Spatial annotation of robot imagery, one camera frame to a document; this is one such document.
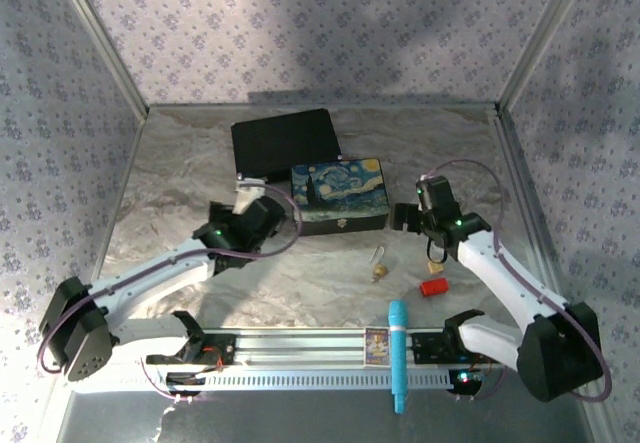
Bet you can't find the brass padlock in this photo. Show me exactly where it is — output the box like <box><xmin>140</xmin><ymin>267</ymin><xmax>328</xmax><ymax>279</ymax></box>
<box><xmin>370</xmin><ymin>245</ymin><xmax>390</xmax><ymax>278</ymax></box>

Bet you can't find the starry night painted box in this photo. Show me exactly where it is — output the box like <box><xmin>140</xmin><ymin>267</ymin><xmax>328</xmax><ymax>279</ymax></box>
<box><xmin>290</xmin><ymin>157</ymin><xmax>391</xmax><ymax>237</ymax></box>

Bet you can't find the black case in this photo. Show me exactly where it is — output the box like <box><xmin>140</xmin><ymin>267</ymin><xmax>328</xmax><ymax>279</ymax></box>
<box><xmin>230</xmin><ymin>108</ymin><xmax>344</xmax><ymax>184</ymax></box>

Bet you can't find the red toy block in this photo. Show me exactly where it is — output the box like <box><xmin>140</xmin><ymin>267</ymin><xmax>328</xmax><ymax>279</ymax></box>
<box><xmin>419</xmin><ymin>278</ymin><xmax>450</xmax><ymax>298</ymax></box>

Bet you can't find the teal marker pen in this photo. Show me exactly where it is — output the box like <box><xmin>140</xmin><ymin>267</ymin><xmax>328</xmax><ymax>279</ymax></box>
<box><xmin>388</xmin><ymin>300</ymin><xmax>411</xmax><ymax>414</ymax></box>

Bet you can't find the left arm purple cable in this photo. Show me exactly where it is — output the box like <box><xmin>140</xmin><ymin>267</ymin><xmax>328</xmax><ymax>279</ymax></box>
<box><xmin>37</xmin><ymin>184</ymin><xmax>305</xmax><ymax>375</ymax></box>

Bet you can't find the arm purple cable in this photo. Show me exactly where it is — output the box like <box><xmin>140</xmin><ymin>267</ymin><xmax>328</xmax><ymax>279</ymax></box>
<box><xmin>422</xmin><ymin>157</ymin><xmax>614</xmax><ymax>404</ymax></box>
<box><xmin>37</xmin><ymin>184</ymin><xmax>305</xmax><ymax>375</ymax></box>

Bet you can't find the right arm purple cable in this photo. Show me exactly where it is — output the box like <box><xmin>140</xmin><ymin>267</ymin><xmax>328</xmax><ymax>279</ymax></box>
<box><xmin>422</xmin><ymin>157</ymin><xmax>614</xmax><ymax>404</ymax></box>

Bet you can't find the aluminium side rail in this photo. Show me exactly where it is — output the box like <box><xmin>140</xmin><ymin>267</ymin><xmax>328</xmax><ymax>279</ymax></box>
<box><xmin>492</xmin><ymin>105</ymin><xmax>574</xmax><ymax>327</ymax></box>
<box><xmin>62</xmin><ymin>107</ymin><xmax>150</xmax><ymax>284</ymax></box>

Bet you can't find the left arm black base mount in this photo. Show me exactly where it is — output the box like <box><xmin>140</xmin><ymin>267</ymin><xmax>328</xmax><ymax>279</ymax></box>
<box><xmin>143</xmin><ymin>331</ymin><xmax>237</xmax><ymax>367</ymax></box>

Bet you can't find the small card on rail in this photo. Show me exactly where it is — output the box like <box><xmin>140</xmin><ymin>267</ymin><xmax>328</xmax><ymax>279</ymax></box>
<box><xmin>363</xmin><ymin>327</ymin><xmax>391</xmax><ymax>367</ymax></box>

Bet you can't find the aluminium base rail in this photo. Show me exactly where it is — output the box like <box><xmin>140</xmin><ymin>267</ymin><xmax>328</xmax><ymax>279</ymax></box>
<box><xmin>53</xmin><ymin>326</ymin><xmax>501</xmax><ymax>367</ymax></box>

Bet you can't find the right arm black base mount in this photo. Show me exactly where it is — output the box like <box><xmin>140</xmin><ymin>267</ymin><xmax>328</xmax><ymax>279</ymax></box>
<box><xmin>409</xmin><ymin>330</ymin><xmax>469</xmax><ymax>365</ymax></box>

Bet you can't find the slotted cable duct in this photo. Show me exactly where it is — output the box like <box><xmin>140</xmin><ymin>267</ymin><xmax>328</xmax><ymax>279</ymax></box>
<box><xmin>117</xmin><ymin>367</ymin><xmax>459</xmax><ymax>392</ymax></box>

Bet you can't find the aluminium corner post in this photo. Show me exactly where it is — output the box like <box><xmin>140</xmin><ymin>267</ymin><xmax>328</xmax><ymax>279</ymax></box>
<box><xmin>497</xmin><ymin>0</ymin><xmax>594</xmax><ymax>112</ymax></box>
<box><xmin>48</xmin><ymin>0</ymin><xmax>150</xmax><ymax>115</ymax></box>

